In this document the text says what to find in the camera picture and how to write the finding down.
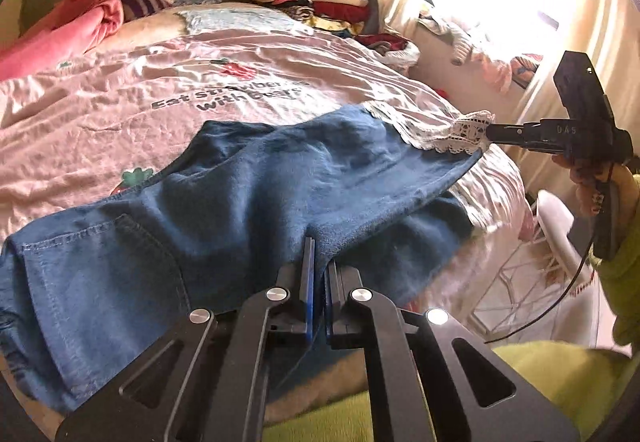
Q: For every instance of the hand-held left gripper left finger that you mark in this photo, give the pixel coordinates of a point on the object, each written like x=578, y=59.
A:
x=311, y=307

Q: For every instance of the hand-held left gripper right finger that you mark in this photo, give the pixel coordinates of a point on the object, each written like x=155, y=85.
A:
x=328, y=307

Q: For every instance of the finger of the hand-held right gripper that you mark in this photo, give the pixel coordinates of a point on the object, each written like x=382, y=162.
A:
x=515, y=133

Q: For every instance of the blue denim pants lace trim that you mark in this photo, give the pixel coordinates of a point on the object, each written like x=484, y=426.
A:
x=225, y=202

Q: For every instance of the person's right forearm green sleeve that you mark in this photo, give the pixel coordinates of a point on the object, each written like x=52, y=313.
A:
x=625, y=282

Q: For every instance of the person's right hand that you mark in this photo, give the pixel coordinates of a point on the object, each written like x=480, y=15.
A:
x=582, y=184

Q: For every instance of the clothes heap on windowsill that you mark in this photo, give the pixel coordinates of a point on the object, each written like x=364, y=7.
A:
x=470, y=47

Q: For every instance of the white electric fan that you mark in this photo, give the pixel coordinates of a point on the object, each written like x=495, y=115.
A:
x=555, y=227

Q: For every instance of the person's green clothing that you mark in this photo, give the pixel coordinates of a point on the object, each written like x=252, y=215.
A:
x=550, y=362

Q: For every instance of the pink strawberry print bed sheet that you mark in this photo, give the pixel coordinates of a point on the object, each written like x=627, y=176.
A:
x=125, y=92

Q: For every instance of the light blue cloth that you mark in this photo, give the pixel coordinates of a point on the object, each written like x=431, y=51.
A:
x=235, y=17

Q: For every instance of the cream pillow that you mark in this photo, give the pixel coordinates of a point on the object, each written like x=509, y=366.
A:
x=150, y=27

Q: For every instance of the purple striped cloth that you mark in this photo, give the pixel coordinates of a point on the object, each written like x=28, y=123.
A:
x=140, y=0

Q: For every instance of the pink blanket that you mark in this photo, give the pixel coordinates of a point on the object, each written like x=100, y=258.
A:
x=65, y=22

